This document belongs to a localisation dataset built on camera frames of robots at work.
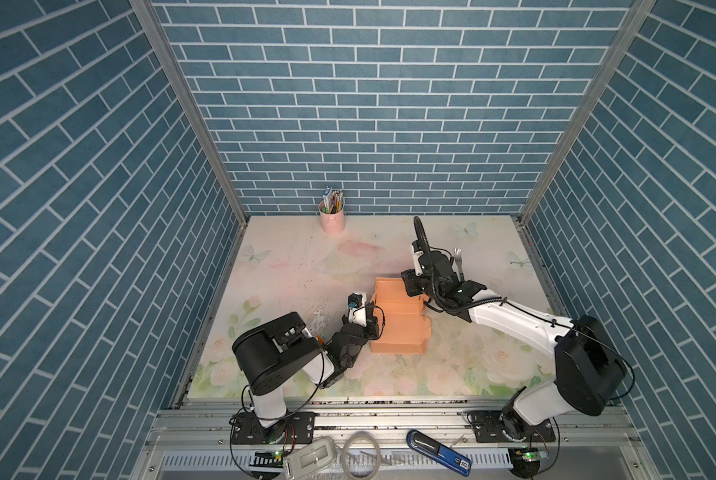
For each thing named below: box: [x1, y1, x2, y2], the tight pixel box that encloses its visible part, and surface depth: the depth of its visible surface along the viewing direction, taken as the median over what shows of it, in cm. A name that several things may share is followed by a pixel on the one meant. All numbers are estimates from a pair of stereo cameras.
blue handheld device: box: [406, 429, 473, 477], surface depth 69 cm
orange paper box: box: [370, 277, 432, 355], surface depth 92 cm
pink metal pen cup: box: [318, 193, 345, 236], surface depth 110 cm
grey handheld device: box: [283, 437, 338, 480], surface depth 68 cm
